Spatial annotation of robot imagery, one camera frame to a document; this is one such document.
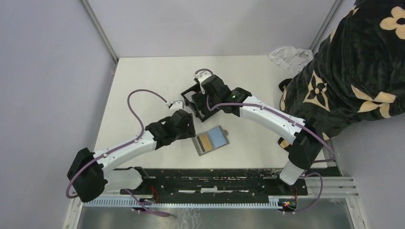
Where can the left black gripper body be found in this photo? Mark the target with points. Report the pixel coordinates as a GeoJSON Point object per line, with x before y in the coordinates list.
{"type": "Point", "coordinates": [189, 131]}

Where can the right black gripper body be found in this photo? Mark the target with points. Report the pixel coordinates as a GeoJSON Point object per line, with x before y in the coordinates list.
{"type": "Point", "coordinates": [213, 100]}

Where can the black plastic card box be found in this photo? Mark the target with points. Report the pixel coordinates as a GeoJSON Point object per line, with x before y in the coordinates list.
{"type": "Point", "coordinates": [197, 102]}

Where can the gold credit card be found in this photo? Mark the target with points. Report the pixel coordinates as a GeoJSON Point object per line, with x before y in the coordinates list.
{"type": "Point", "coordinates": [206, 145]}

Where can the grey leather card holder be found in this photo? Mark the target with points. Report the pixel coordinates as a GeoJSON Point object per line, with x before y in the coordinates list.
{"type": "Point", "coordinates": [218, 138]}

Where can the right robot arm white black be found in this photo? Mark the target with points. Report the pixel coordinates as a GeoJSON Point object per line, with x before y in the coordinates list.
{"type": "Point", "coordinates": [305, 143]}

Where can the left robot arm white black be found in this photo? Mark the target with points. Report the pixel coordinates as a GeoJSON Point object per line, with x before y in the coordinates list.
{"type": "Point", "coordinates": [92, 173]}

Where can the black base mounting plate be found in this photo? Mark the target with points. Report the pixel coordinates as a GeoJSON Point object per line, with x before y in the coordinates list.
{"type": "Point", "coordinates": [215, 186]}

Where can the white crumpled cloth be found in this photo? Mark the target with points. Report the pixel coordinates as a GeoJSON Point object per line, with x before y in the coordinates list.
{"type": "Point", "coordinates": [291, 59]}

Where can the black floral plush blanket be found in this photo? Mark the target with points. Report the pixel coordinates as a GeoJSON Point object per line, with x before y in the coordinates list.
{"type": "Point", "coordinates": [358, 72]}

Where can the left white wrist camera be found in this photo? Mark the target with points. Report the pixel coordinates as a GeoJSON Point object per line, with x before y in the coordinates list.
{"type": "Point", "coordinates": [175, 105]}

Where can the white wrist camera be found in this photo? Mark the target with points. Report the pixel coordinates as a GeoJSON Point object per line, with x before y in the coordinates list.
{"type": "Point", "coordinates": [201, 76]}
{"type": "Point", "coordinates": [175, 105]}

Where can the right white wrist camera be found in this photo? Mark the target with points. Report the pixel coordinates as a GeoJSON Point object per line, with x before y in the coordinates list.
{"type": "Point", "coordinates": [201, 76]}

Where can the grey slotted cable duct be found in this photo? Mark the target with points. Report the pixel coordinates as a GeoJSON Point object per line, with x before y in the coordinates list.
{"type": "Point", "coordinates": [130, 202]}

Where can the aluminium frame rail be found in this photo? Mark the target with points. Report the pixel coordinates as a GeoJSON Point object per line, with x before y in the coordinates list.
{"type": "Point", "coordinates": [333, 183]}

